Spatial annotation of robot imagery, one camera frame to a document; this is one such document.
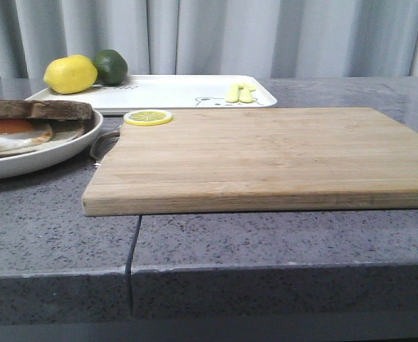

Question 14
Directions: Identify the fried egg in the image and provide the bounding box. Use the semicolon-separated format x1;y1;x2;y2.
0;118;53;152

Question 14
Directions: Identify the yellow-green plastic fork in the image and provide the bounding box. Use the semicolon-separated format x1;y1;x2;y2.
224;83;244;103

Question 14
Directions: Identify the white round plate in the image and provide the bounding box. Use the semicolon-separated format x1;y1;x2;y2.
0;110;103;179

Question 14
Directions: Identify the grey curtain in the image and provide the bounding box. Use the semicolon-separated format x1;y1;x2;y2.
0;1;418;78

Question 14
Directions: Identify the wooden cutting board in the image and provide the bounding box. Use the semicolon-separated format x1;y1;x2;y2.
82;108;418;216

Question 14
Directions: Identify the green lime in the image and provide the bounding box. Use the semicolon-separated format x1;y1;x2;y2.
93;49;128;86

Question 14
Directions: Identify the lemon slice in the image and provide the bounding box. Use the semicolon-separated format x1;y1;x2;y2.
123;109;174;126

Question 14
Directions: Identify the white bear tray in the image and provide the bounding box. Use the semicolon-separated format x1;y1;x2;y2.
30;75;277;115

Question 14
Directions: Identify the yellow lemon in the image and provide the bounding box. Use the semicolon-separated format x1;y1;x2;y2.
43;55;98;95

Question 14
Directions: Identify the metal cutting board handle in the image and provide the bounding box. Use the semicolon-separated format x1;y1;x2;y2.
89;125;121;168

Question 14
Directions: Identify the yellow-green plastic spoon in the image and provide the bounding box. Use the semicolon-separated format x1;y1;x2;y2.
239;84;256;103

